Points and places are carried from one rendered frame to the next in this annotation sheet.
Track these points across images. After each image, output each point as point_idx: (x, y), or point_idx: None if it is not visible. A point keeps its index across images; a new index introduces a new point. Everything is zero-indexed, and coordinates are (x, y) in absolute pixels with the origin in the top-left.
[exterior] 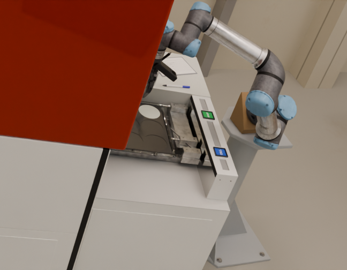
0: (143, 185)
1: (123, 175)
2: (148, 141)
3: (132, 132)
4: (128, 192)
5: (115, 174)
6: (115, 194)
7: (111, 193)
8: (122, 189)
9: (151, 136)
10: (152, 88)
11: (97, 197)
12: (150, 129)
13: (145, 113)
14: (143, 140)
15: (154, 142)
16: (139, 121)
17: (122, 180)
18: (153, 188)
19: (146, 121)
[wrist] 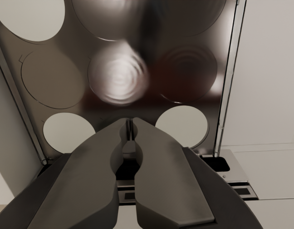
0: (282, 30)
1: (247, 72)
2: (185, 23)
3: (154, 69)
4: None
5: (244, 89)
6: None
7: None
8: (286, 77)
9: (160, 9)
10: (242, 199)
11: None
12: (127, 9)
13: (47, 19)
14: (183, 39)
15: (188, 0)
16: (99, 44)
17: (261, 77)
18: None
19: (88, 17)
